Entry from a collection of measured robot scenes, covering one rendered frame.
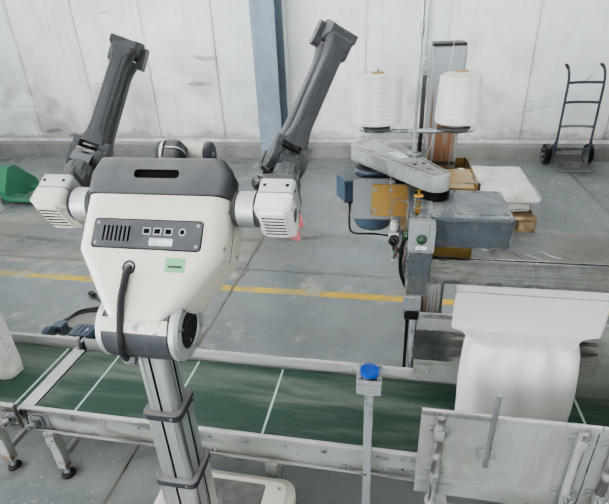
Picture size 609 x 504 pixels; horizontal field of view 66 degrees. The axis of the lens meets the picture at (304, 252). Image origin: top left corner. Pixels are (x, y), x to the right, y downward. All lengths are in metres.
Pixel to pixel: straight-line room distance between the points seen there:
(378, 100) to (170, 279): 0.86
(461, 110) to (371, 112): 0.28
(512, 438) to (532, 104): 5.46
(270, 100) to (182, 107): 1.50
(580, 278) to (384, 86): 0.89
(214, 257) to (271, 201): 0.19
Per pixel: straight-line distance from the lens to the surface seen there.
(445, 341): 2.11
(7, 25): 8.46
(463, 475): 1.86
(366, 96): 1.58
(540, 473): 1.86
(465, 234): 1.44
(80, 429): 2.37
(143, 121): 7.55
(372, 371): 1.54
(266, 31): 6.21
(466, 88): 1.59
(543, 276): 1.73
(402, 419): 2.07
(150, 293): 1.15
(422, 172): 1.52
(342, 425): 2.03
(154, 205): 1.20
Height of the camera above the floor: 1.88
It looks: 27 degrees down
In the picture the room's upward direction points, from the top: 3 degrees counter-clockwise
